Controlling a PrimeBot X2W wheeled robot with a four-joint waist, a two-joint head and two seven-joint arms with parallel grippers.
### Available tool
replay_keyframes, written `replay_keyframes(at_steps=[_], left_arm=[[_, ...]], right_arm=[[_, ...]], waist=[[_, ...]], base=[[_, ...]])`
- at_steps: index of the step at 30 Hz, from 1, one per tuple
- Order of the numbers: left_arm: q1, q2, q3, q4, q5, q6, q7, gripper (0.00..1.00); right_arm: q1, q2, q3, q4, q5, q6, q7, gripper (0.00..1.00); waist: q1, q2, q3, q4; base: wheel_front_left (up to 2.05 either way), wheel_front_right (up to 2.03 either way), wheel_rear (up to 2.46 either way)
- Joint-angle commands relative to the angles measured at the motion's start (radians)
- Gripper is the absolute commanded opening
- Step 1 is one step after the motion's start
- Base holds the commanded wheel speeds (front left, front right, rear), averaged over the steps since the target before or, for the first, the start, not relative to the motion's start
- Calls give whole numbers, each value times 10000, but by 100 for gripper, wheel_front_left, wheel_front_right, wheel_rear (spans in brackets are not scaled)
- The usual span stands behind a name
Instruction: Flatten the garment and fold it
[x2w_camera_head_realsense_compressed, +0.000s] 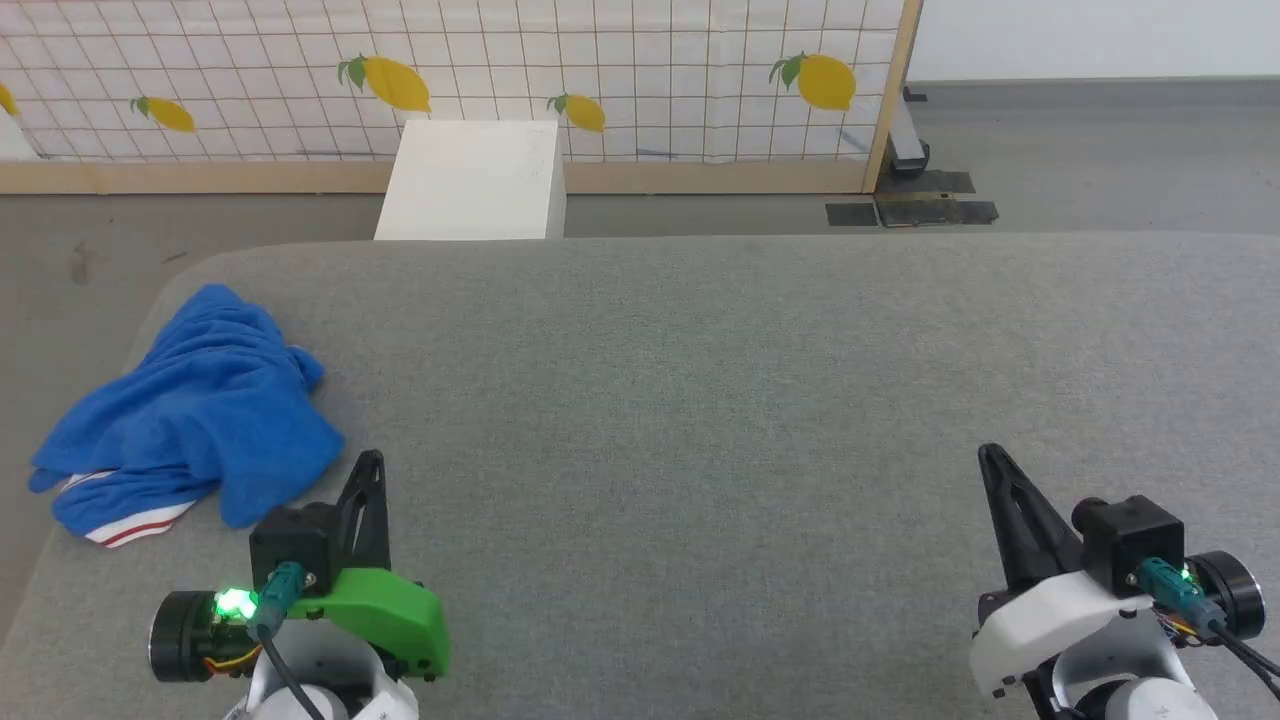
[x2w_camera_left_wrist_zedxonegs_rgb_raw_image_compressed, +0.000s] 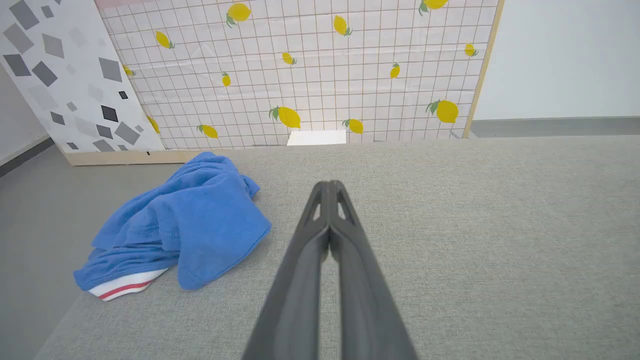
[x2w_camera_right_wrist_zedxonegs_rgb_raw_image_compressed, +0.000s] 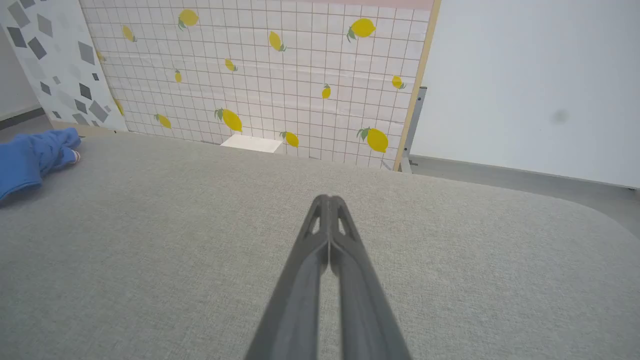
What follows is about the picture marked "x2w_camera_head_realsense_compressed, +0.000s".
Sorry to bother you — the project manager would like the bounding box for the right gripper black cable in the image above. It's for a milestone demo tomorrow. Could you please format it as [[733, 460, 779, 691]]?
[[1138, 558, 1280, 701]]

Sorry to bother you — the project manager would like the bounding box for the white rectangular block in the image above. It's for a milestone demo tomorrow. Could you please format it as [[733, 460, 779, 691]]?
[[374, 120, 567, 241]]

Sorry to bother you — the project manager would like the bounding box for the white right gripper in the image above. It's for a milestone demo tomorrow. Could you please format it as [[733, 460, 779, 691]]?
[[968, 443, 1266, 701]]

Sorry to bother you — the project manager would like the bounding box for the lemon print partition screen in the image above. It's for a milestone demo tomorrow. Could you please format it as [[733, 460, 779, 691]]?
[[0, 0, 923, 196]]

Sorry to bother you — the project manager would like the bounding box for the blue Lakers basketball jersey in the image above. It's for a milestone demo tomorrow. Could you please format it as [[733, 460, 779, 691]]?
[[28, 283, 347, 549]]

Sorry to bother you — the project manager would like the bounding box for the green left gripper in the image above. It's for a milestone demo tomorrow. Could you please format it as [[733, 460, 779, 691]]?
[[150, 450, 451, 683]]

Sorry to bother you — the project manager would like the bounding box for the metal partition foot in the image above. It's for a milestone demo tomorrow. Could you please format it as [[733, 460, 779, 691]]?
[[885, 88, 932, 177]]

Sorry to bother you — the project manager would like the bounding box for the grey fabric sofa seat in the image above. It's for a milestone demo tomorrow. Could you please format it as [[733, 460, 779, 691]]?
[[0, 232, 1280, 720]]

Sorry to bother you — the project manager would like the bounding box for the long black floor tape patch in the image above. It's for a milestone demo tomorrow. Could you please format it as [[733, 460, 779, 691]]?
[[875, 198, 1000, 228]]

